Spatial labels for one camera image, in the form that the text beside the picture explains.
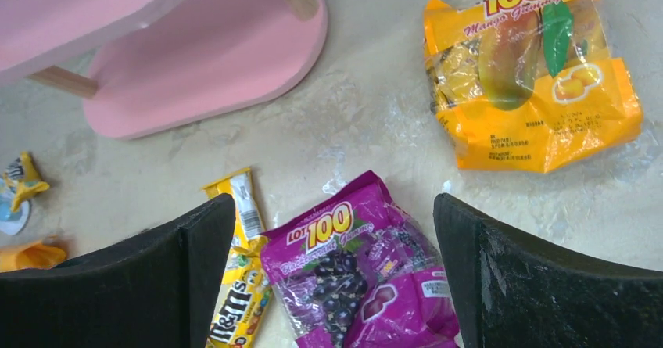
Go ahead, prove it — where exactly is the purple blackcurrant gummy bag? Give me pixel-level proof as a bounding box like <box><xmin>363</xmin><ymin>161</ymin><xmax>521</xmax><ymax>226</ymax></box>
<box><xmin>260</xmin><ymin>171</ymin><xmax>460</xmax><ymax>347</ymax></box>

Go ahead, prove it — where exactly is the orange mango gummy bag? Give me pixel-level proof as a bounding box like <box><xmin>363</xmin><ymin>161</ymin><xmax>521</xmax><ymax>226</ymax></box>
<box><xmin>0</xmin><ymin>240</ymin><xmax>67</xmax><ymax>273</ymax></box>
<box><xmin>423</xmin><ymin>0</ymin><xmax>643</xmax><ymax>174</ymax></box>

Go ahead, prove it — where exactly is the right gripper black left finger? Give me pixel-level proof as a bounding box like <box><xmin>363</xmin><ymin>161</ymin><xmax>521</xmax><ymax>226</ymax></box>
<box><xmin>1</xmin><ymin>194</ymin><xmax>235</xmax><ymax>347</ymax></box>

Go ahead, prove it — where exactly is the pink three-tier shelf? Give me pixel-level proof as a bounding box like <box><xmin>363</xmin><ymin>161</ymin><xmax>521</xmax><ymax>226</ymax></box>
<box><xmin>1</xmin><ymin>0</ymin><xmax>328</xmax><ymax>138</ymax></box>

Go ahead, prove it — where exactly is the light blue oval package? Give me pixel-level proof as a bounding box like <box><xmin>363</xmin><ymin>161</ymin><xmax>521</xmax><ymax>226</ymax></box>
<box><xmin>1</xmin><ymin>181</ymin><xmax>31</xmax><ymax>236</ymax></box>

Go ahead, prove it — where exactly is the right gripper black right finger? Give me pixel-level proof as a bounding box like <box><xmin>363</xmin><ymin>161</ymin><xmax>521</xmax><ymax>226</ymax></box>
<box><xmin>433</xmin><ymin>193</ymin><xmax>662</xmax><ymax>347</ymax></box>

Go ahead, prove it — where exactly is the small yellow M&M's bag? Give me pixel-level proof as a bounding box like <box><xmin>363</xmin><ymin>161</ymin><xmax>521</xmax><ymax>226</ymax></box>
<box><xmin>2</xmin><ymin>152</ymin><xmax>51</xmax><ymax>213</ymax></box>

